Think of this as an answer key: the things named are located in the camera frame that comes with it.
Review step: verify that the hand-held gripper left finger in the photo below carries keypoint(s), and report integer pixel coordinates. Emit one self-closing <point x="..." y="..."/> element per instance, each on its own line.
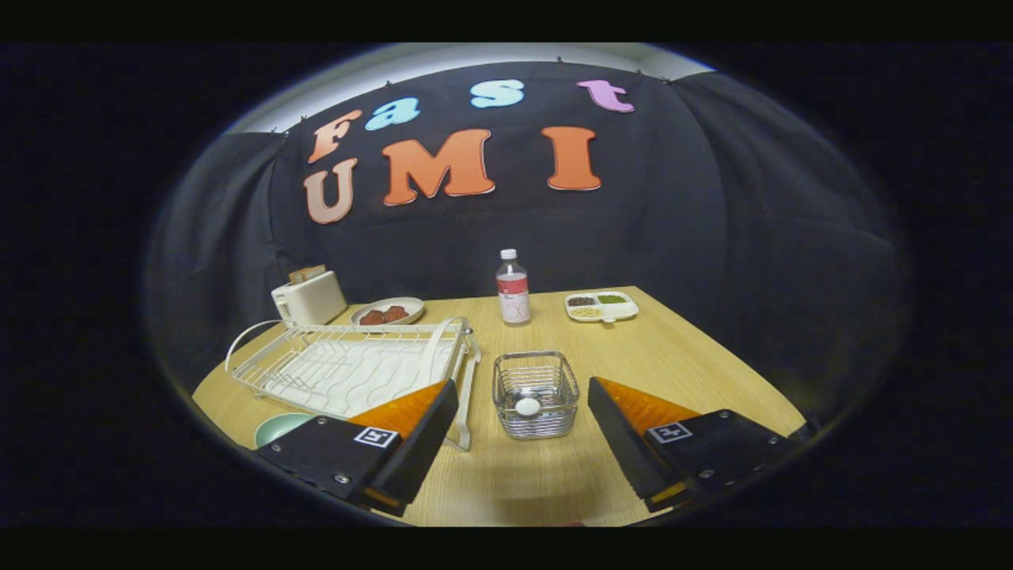
<point x="423" y="451"/>

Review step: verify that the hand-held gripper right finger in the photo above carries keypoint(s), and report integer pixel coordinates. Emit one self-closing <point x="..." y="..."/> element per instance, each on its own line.
<point x="621" y="443"/>

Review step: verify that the white dish rack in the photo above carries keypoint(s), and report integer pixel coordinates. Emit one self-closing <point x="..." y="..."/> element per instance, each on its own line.
<point x="356" y="372"/>

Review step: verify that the light green plate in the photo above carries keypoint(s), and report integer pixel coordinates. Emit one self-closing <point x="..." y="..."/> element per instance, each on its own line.
<point x="277" y="429"/>

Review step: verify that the white divided dish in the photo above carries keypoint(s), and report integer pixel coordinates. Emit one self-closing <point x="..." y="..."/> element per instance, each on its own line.
<point x="631" y="310"/>

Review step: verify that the white plate with meat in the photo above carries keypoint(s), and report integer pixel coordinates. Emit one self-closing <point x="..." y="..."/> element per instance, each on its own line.
<point x="413" y="304"/>

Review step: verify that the yellow beans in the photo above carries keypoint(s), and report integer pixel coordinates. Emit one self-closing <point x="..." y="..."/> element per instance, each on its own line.
<point x="586" y="312"/>

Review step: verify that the red meat piece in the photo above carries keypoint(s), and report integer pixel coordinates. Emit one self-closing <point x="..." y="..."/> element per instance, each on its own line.
<point x="372" y="317"/>
<point x="395" y="313"/>

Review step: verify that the green beans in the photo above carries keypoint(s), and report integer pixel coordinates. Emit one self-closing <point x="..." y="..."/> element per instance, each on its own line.
<point x="611" y="298"/>

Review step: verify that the dark brown beans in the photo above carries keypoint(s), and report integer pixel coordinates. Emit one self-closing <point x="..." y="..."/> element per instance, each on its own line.
<point x="582" y="301"/>

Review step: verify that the clear bottle with red label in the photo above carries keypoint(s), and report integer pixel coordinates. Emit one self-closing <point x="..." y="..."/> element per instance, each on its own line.
<point x="513" y="297"/>

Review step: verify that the white toaster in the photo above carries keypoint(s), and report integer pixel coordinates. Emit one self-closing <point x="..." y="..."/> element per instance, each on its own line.
<point x="313" y="299"/>

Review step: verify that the brown bread slice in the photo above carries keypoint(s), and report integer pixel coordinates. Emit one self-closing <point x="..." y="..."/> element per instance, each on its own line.
<point x="299" y="276"/>
<point x="316" y="271"/>

